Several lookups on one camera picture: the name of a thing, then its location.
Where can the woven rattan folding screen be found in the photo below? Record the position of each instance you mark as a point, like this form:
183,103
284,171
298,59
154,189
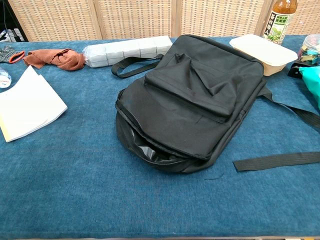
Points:
135,17

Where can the clear plastic water bottle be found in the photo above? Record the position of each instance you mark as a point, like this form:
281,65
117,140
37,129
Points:
3,77

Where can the teal wet wipes pack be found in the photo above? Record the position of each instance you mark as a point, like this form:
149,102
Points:
312,80

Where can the black stapler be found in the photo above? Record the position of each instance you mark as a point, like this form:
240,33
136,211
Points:
293,71

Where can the beige lidded lunch box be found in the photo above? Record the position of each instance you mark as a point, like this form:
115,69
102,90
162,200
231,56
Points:
262,51

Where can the black fabric backpack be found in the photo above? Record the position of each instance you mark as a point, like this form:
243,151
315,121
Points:
190,105

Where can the rust brown cloth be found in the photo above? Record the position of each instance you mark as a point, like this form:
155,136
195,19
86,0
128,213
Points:
67,61

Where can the wrapped tissue packs multipack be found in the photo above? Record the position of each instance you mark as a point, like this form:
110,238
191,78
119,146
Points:
125,51

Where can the grey knit work glove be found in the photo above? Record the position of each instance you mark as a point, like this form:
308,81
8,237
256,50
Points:
7,53

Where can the blue table cloth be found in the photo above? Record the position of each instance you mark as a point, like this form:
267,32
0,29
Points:
75,187

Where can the clear jar of binder clips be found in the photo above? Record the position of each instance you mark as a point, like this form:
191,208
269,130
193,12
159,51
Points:
311,47

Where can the brown tea bottle green label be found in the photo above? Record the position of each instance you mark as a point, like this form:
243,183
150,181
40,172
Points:
277,25

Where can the white and orange book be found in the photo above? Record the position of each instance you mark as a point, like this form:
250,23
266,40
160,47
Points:
30,105

